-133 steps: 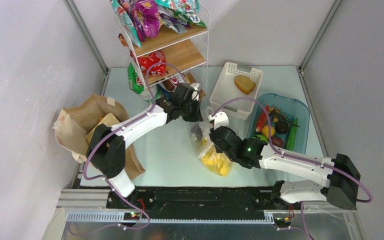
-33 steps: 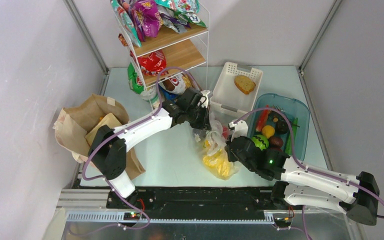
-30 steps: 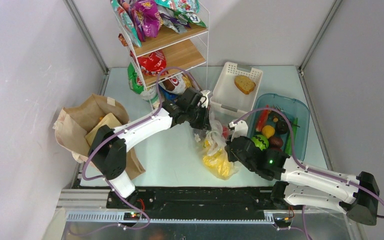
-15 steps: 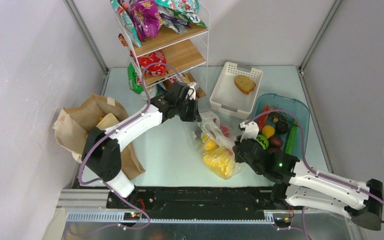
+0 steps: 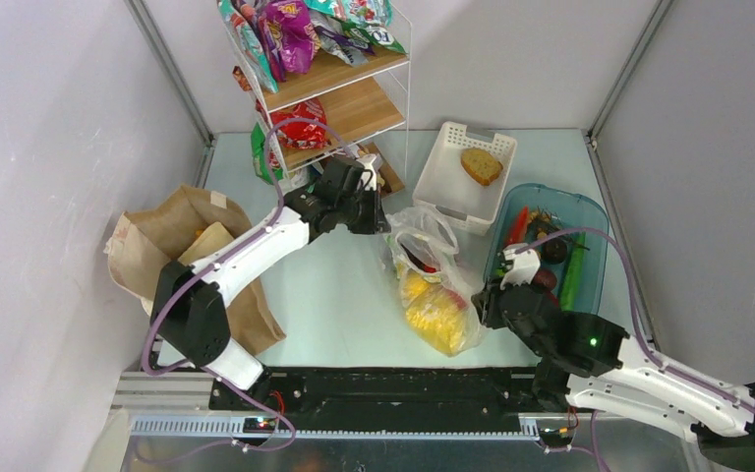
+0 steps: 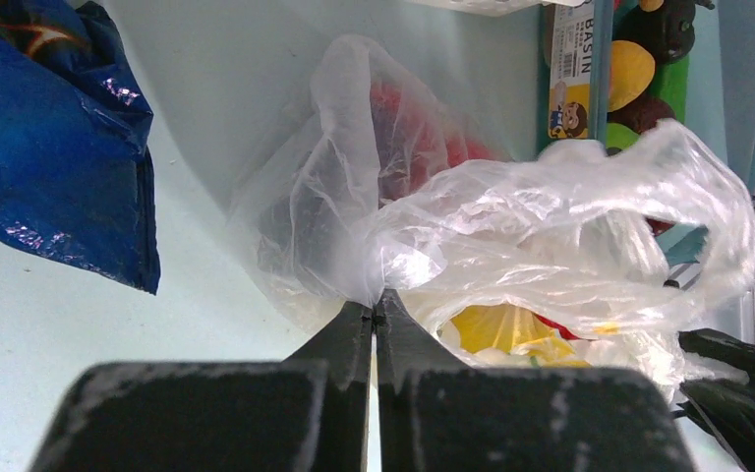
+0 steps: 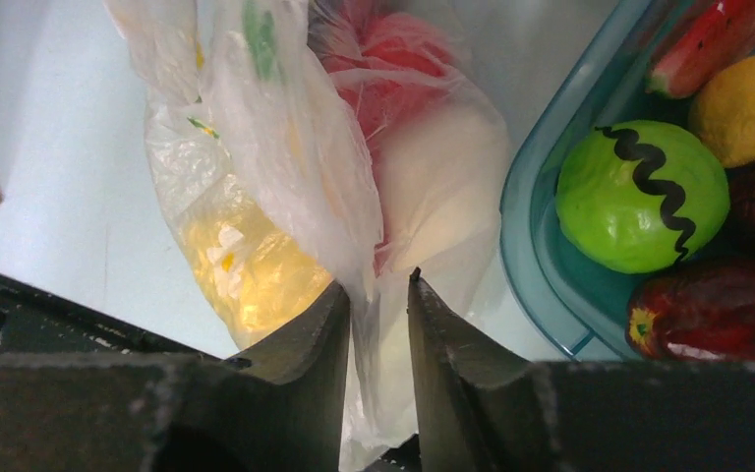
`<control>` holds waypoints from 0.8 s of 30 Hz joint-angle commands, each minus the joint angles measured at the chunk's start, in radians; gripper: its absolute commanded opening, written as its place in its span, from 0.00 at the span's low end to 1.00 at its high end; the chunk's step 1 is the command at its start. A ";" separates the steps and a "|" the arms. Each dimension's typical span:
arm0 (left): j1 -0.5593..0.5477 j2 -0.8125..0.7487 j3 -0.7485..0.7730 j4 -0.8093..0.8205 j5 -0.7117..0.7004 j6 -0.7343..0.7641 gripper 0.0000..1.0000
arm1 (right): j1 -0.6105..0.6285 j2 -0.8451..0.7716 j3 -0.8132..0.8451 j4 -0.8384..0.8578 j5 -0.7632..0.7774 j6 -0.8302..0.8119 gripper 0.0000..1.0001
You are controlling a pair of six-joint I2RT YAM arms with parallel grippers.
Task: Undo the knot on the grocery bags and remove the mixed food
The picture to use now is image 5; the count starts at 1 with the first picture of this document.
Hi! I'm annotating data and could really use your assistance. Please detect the translucent plastic grocery bag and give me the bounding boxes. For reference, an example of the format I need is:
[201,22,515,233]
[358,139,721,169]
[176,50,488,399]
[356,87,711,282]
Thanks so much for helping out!
[384,206,488,357]

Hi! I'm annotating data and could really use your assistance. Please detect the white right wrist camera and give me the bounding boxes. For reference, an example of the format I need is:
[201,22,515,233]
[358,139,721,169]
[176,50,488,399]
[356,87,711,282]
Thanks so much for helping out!
[499,243,541,290]

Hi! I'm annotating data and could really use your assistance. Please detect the white plastic basket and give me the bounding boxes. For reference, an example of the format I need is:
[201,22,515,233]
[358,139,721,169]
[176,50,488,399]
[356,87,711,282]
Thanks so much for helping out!
[412,121,518,236]

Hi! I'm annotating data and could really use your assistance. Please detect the green toy cucumber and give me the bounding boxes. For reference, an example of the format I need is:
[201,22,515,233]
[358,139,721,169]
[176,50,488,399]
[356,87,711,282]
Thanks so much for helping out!
[558,232,588,311]

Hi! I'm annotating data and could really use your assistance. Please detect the purple snack bag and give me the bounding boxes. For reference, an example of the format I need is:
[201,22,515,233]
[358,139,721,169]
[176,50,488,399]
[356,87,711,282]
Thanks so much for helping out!
[261,0,320,74]

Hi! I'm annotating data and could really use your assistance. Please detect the teal plastic tub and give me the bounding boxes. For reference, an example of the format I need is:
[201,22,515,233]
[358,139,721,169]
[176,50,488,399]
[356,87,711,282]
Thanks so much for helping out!
[484,184,609,314]

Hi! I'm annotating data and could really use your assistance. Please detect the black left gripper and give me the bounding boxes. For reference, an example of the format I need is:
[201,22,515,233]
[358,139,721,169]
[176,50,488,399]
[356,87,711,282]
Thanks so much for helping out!
[336,183,390,234]

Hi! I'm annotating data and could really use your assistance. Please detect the teal snack bag left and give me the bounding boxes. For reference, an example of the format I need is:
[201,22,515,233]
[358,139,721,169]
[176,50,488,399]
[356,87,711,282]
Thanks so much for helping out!
[217,1,278,93]

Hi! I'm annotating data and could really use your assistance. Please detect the green white snack bag top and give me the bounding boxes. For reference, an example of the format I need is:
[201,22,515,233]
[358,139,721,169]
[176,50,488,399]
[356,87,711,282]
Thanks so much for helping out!
[305,0,407,67]

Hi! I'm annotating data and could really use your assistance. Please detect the slice of toasted bread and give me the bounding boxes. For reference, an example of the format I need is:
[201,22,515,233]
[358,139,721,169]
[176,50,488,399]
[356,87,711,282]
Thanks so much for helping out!
[460,148,503,187]

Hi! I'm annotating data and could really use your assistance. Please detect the red snack bag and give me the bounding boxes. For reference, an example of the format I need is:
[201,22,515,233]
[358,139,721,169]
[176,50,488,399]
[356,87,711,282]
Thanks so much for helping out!
[270,98,328,149]

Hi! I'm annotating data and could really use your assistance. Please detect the white wire wooden shelf rack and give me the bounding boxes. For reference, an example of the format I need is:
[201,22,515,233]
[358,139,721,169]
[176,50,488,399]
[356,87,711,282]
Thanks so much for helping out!
[233,1,411,191]

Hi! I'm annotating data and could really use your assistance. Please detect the brown toy potato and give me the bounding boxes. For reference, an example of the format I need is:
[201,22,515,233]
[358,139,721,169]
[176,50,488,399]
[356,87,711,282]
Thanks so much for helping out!
[532,267,558,291]

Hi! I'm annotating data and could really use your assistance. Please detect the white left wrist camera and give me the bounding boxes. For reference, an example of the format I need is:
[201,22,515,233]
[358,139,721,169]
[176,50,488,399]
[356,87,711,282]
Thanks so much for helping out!
[356,153,382,192]

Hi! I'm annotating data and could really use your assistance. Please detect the brown burlap tote bag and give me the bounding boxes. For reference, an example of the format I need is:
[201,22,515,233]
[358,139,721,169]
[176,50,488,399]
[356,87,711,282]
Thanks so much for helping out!
[104,185,286,354]

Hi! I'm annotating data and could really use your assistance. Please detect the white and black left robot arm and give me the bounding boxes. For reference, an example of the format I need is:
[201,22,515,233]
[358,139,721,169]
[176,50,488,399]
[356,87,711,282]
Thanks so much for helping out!
[149,153,390,410]

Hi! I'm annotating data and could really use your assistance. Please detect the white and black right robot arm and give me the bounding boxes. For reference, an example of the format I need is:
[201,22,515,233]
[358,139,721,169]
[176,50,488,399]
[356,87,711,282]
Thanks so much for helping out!
[472,283,755,471]

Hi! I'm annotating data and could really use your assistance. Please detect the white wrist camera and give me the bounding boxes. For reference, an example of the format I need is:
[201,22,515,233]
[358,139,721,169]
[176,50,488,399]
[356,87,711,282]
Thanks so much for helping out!
[356,153,382,192]
[499,243,541,290]

